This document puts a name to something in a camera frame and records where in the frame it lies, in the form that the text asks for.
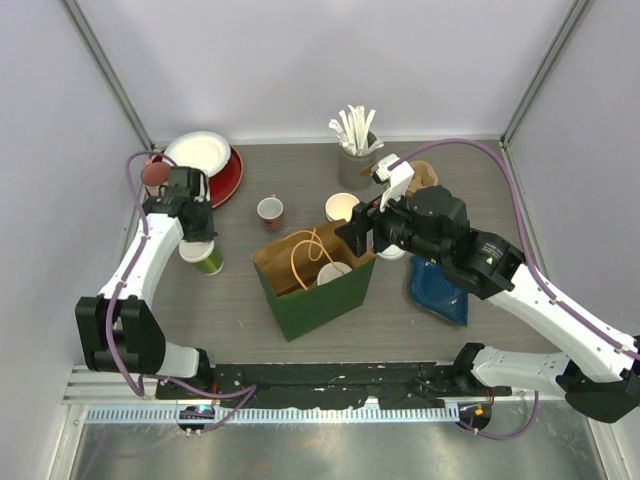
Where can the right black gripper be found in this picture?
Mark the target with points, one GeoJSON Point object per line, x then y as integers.
{"type": "Point", "coordinates": [364, 218]}

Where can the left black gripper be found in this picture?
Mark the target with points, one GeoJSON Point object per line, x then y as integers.
{"type": "Point", "coordinates": [209, 231]}

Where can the stack of green paper cups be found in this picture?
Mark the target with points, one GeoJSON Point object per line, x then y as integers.
{"type": "Point", "coordinates": [339, 206]}

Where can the stack of white lids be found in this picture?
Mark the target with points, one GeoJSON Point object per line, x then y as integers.
{"type": "Point", "coordinates": [392, 253]}

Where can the white cup lid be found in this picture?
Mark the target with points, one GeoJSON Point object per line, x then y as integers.
{"type": "Point", "coordinates": [195, 252]}
{"type": "Point", "coordinates": [332, 271]}

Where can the green paper bag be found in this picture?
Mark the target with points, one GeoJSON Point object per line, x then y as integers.
{"type": "Point", "coordinates": [287, 269]}

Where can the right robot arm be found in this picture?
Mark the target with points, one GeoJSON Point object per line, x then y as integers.
{"type": "Point", "coordinates": [596, 370]}

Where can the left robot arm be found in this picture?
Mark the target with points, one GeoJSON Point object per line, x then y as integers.
{"type": "Point", "coordinates": [117, 329]}

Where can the red round tray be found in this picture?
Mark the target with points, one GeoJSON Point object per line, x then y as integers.
{"type": "Point", "coordinates": [222, 186]}

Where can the floral pink tumbler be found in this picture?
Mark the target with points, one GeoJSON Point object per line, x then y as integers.
{"type": "Point", "coordinates": [154, 175]}

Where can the white paper plate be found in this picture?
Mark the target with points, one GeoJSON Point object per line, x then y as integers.
{"type": "Point", "coordinates": [207, 151]}

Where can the grey straw holder cup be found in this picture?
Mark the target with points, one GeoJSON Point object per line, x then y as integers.
{"type": "Point", "coordinates": [350, 168]}

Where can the cardboard cup carrier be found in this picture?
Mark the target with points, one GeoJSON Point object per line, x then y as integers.
{"type": "Point", "coordinates": [424, 176]}

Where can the blue leaf-shaped dish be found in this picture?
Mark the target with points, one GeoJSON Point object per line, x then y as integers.
{"type": "Point", "coordinates": [429, 289]}

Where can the white wrapped straws bundle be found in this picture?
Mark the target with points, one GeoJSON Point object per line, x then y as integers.
{"type": "Point", "coordinates": [353, 128]}

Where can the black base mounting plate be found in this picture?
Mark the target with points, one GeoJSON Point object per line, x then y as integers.
{"type": "Point", "coordinates": [398, 385]}

